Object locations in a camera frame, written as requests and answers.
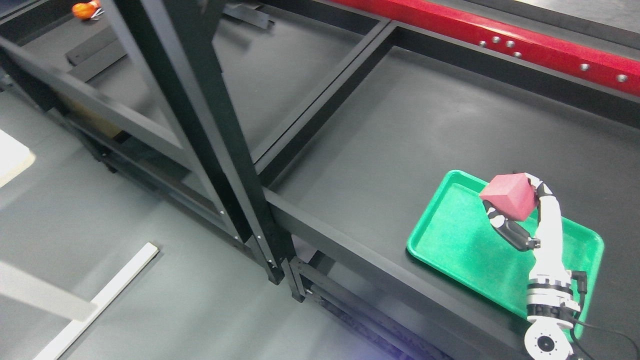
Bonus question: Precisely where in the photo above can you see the pink cube block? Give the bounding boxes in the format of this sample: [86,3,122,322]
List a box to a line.
[478,173,537,221]

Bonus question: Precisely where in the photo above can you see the orange handled tool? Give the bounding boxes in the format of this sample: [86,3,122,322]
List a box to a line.
[71,0,104,21]

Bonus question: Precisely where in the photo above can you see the green plastic tray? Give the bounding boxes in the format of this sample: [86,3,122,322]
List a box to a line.
[406,170,605,321]

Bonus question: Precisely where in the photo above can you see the red metal beam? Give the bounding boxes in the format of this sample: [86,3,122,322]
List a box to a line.
[342,0,640,96]

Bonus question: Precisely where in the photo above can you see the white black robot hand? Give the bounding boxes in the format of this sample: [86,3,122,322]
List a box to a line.
[481,172,567,278]

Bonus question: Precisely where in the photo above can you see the white desk with leg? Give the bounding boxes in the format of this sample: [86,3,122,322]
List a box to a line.
[1,126,154,360]

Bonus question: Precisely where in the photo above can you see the black metal shelf rack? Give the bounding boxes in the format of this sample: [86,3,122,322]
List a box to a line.
[0,0,301,301]
[256,0,639,360]

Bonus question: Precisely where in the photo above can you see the black metal shelf rack left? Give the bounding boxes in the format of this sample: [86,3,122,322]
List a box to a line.
[0,0,301,301]

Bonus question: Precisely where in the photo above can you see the black metal shelf rack middle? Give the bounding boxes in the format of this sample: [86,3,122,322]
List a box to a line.
[256,0,639,360]

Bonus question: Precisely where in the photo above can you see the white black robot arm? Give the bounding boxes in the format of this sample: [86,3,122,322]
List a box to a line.
[524,270,588,360]

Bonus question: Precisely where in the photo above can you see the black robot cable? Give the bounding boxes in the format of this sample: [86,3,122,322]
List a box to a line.
[565,305,640,360]

